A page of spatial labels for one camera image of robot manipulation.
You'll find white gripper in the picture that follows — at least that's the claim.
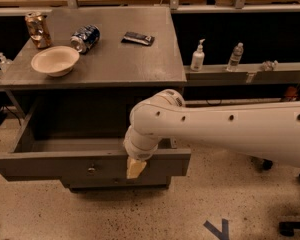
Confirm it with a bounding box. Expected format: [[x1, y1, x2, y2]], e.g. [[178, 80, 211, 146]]
[[123, 126, 161, 179]]

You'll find grey top drawer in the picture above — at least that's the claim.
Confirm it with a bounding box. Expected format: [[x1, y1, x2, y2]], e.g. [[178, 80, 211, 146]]
[[0, 97, 192, 182]]

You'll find grey drawer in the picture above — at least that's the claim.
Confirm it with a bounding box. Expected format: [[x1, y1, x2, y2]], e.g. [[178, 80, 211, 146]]
[[0, 97, 192, 182], [61, 176, 171, 189]]

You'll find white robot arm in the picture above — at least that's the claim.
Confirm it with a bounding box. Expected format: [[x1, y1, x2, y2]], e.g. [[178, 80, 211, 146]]
[[123, 89, 300, 179]]

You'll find grey bottom drawer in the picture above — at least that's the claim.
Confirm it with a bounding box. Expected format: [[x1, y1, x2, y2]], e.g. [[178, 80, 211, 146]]
[[61, 176, 171, 189]]

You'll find grey drawer cabinet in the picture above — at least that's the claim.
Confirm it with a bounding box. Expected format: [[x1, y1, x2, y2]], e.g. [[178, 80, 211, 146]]
[[0, 6, 188, 193]]

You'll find blue tape floor marker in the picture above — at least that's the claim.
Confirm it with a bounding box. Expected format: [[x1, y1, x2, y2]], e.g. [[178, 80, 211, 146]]
[[204, 219, 230, 240]]

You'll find white pump lotion bottle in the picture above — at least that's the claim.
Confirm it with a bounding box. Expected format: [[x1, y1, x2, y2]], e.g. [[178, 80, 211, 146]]
[[190, 39, 205, 71]]

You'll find black snack bar wrapper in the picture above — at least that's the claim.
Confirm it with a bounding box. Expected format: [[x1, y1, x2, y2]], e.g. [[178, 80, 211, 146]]
[[121, 32, 155, 46]]

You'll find black chair base leg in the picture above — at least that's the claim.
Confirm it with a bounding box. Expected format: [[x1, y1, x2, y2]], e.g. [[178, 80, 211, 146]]
[[251, 157, 273, 171]]

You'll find white bowl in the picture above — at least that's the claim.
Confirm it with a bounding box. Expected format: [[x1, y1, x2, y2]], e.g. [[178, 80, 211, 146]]
[[31, 46, 80, 77]]

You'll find blue soda can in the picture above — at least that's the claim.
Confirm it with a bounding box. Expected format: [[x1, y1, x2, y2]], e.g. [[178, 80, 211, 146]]
[[70, 25, 100, 54]]

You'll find black caster base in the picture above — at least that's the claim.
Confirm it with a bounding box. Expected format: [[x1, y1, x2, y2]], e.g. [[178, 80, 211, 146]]
[[279, 221, 300, 237]]

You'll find clear sanitizer pump bottle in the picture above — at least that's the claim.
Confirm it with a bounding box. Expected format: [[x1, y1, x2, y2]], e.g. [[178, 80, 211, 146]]
[[0, 52, 12, 73]]

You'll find crumpled plastic wrapper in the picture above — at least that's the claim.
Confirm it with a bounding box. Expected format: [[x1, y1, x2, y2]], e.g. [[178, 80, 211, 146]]
[[261, 60, 278, 71]]

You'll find orange bottle under shelf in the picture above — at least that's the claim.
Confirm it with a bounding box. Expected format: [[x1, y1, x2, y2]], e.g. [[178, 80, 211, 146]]
[[282, 86, 298, 102]]

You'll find orange soda can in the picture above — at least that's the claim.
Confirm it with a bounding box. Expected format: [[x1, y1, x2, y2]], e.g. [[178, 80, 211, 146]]
[[25, 12, 52, 49]]

